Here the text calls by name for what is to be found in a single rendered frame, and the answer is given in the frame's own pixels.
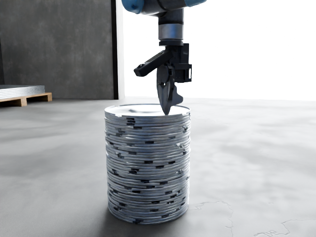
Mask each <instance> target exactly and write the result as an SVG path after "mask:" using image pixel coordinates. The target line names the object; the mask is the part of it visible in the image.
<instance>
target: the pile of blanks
mask: <svg viewBox="0 0 316 237"><path fill-rule="evenodd" d="M190 115H191V114H190ZM190 115H189V116H187V117H184V118H179V119H172V120H162V121H131V120H120V119H114V118H110V117H107V116H106V115H105V116H104V119H105V130H104V132H105V140H106V142H105V144H106V145H105V146H106V147H105V148H106V168H107V185H108V188H107V196H108V209H109V211H110V213H111V214H112V215H113V216H115V217H116V218H118V219H120V220H122V221H125V222H128V223H132V224H136V223H138V224H139V225H155V224H162V223H166V222H170V221H173V220H175V219H177V218H179V217H181V216H182V215H183V214H184V213H185V212H186V211H187V209H188V206H189V187H190V182H189V180H190V150H191V149H190Z"/></svg>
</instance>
